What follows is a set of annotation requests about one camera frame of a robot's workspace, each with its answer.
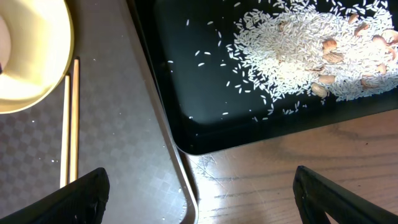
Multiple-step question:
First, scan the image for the brown serving tray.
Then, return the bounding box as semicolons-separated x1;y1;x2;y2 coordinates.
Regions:
1;1;195;223

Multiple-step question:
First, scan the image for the black tray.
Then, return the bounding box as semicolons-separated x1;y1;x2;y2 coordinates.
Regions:
127;0;397;155

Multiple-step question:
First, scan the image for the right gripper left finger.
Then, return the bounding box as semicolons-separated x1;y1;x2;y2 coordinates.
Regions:
1;167;110;224

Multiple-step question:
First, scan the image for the wooden chopstick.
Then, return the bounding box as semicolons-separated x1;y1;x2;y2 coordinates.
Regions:
69;58;80;182
60;75;70;188

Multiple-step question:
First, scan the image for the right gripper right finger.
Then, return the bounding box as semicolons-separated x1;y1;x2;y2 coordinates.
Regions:
293;166;397;224

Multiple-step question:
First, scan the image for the yellow plate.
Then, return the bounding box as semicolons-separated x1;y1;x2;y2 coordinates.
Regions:
1;0;74;114

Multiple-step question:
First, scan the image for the pile of rice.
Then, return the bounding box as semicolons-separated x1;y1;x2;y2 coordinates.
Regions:
226;1;397;104

